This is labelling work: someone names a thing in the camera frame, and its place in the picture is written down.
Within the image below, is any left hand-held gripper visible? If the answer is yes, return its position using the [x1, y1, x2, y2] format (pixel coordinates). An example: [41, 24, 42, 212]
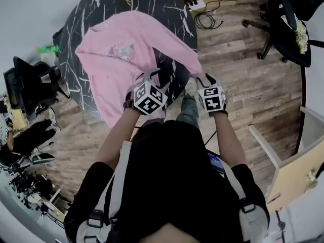
[126, 67, 171, 116]

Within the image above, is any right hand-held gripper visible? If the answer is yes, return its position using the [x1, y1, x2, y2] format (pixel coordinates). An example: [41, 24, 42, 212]
[195, 73, 228, 117]

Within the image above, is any pink sweatshirt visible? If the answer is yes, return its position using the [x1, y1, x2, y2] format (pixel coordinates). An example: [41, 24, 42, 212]
[75, 10, 203, 129]

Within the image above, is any person's left forearm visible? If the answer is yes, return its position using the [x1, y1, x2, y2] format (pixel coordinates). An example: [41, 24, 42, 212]
[96, 109, 141, 167]

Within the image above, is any person's right forearm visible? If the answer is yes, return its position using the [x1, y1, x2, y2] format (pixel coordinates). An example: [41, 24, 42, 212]
[214, 114, 248, 167]

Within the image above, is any person's left hand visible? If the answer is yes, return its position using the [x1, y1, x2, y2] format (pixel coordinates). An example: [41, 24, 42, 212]
[123, 89, 136, 110]

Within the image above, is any person's right shoe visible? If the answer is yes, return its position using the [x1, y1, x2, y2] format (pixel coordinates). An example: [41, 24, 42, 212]
[184, 78, 198, 98]

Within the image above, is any person's shoe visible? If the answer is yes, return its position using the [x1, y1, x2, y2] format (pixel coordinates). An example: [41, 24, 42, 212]
[184, 78, 198, 98]
[48, 107, 61, 133]

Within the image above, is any person's right leg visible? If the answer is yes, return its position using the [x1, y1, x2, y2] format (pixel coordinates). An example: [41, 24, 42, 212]
[176, 96, 200, 129]

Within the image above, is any person's leg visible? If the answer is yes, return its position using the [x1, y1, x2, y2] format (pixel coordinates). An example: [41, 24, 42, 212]
[7, 119, 56, 154]
[176, 96, 200, 129]

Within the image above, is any round black marble table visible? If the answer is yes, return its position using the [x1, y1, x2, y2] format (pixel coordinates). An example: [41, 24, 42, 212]
[58, 0, 198, 123]

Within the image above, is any white power strip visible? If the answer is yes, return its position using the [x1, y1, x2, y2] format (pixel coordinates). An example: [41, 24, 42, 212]
[184, 0, 208, 12]

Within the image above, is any black phone with lit screen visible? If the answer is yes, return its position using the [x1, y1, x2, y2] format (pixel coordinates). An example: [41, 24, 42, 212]
[207, 152, 226, 178]

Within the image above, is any pale yellow flower bouquet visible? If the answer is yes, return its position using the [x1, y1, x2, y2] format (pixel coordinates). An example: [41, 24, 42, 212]
[295, 21, 309, 55]

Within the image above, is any white plastic box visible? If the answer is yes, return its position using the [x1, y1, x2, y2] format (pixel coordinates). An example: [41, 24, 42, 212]
[40, 52, 56, 65]

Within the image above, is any green plastic bottle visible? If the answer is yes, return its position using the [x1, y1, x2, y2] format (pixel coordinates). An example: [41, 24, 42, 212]
[35, 44, 60, 53]

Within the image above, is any grey backpack harness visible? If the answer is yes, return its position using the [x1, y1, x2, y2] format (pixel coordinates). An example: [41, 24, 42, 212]
[75, 140, 269, 243]

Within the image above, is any wooden desk with white legs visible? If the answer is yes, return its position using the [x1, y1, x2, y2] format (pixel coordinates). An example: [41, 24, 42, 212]
[248, 106, 324, 207]

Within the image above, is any black and green device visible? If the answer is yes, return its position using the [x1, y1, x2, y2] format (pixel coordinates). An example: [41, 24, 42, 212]
[30, 153, 56, 166]

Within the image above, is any small cream flower bunch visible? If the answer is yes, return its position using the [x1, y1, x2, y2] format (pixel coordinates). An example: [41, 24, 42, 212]
[306, 170, 318, 187]

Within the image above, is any coiled black cable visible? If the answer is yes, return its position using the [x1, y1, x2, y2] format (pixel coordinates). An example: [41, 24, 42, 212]
[194, 0, 225, 30]

